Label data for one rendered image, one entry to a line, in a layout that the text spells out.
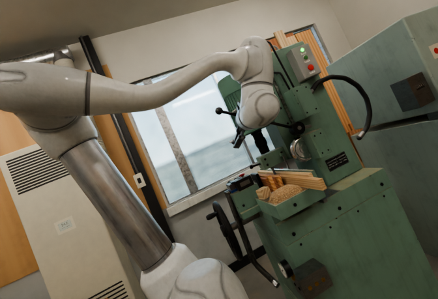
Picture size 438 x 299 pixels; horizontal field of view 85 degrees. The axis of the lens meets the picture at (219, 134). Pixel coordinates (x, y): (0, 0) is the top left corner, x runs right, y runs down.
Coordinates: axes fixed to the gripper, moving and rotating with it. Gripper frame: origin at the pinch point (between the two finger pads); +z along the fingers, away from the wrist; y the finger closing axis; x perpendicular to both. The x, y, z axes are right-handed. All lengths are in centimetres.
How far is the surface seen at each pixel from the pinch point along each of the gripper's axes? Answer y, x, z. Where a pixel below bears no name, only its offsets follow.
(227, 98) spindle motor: 16.1, 2.4, 10.1
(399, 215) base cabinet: -32, -77, -8
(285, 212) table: -33.1, -19.0, -16.1
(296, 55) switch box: 37.7, -26.8, -2.8
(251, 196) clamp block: -30.5, -12.5, 6.9
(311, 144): -4.5, -35.6, -3.7
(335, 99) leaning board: 72, -146, 136
